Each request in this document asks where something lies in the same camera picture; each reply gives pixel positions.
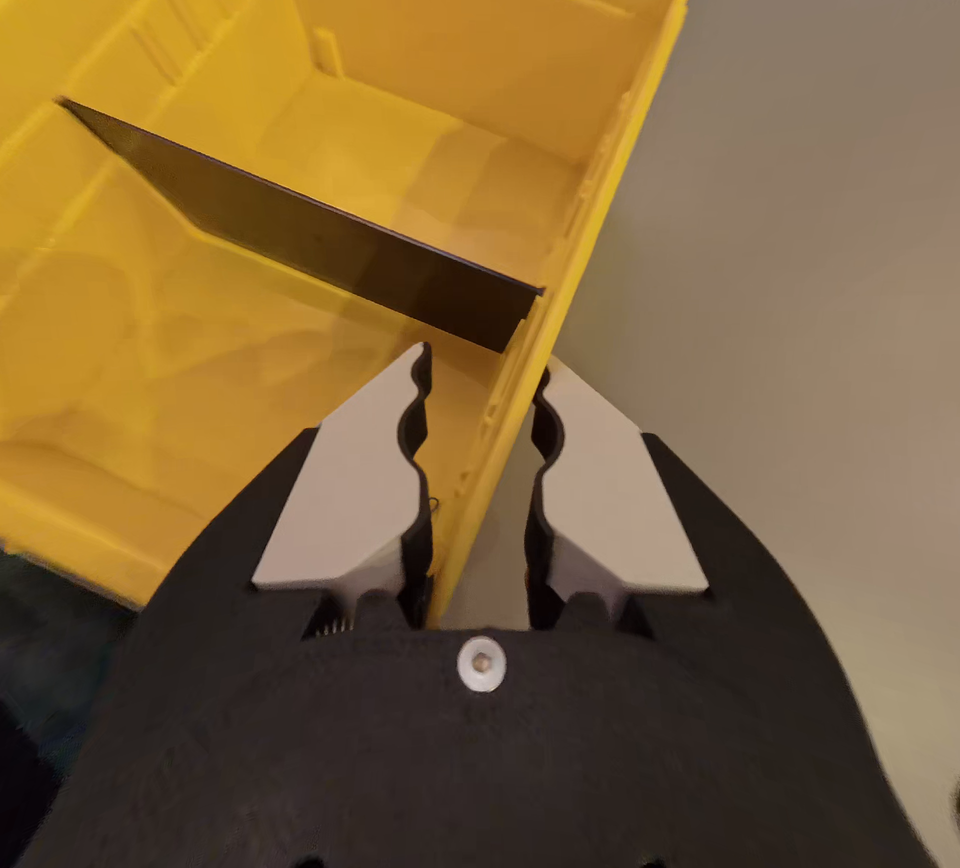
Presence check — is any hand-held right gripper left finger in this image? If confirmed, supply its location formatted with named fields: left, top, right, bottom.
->
left=252, top=341, right=436, bottom=607

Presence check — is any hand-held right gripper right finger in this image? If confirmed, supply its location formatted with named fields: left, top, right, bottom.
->
left=525, top=356, right=711, bottom=620

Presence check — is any yellow plastic bin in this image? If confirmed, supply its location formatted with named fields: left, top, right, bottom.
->
left=0, top=0, right=712, bottom=618

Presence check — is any black bin divider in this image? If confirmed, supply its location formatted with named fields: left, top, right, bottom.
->
left=56, top=97, right=546, bottom=354

